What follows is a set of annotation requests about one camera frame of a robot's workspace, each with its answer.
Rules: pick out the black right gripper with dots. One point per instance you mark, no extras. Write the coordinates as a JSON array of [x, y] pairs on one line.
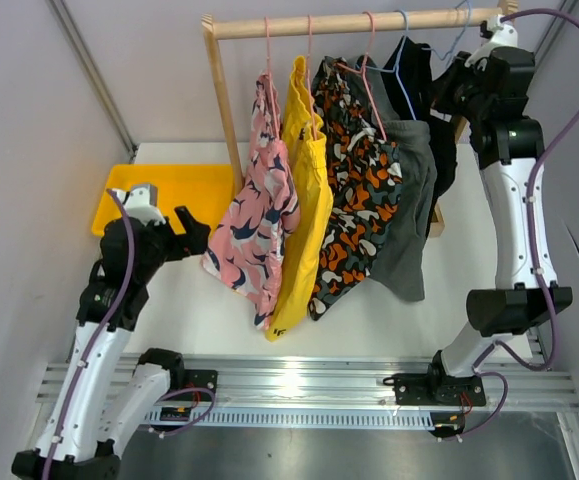
[[442, 87]]

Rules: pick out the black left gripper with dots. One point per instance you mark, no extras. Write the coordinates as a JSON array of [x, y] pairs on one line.
[[195, 236]]

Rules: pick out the black shorts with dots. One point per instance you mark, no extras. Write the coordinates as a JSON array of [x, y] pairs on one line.
[[444, 150]]

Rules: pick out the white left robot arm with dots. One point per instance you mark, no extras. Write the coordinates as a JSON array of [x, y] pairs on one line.
[[86, 434]]

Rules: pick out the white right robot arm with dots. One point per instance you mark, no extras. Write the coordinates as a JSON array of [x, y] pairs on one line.
[[490, 92]]

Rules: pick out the pink patterned shorts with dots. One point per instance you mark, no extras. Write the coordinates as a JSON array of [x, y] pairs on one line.
[[247, 249]]

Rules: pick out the blue hanger with grey shorts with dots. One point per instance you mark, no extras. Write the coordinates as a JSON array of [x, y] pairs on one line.
[[406, 77]]

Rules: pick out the orange camouflage shorts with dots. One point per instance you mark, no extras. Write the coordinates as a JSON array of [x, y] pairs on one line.
[[364, 175]]

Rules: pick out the yellow shorts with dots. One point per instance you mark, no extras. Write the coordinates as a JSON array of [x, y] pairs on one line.
[[306, 144]]

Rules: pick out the grey shorts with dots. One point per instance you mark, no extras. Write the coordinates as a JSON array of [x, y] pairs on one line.
[[399, 264]]

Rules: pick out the pink hanger leftmost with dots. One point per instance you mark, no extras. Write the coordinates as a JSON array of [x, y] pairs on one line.
[[272, 89]]

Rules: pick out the yellow plastic tray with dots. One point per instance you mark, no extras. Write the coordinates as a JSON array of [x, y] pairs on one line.
[[206, 190]]

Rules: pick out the wooden clothes rack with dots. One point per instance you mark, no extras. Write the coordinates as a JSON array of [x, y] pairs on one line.
[[215, 31]]

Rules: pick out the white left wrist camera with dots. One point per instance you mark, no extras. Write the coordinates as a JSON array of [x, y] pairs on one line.
[[138, 204]]

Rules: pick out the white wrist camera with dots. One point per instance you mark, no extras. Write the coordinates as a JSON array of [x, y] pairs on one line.
[[495, 33], [138, 204]]

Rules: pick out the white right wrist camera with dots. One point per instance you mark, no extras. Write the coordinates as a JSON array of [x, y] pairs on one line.
[[495, 33]]

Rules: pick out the aluminium corner post right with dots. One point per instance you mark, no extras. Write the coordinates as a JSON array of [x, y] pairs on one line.
[[554, 28]]

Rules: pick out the aluminium corner post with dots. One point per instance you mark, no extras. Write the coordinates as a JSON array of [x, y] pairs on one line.
[[554, 28], [74, 38]]

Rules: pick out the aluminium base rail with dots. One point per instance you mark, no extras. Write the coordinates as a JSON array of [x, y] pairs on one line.
[[302, 392]]

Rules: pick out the aluminium corner post left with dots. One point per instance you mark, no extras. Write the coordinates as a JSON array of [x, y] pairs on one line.
[[74, 38]]

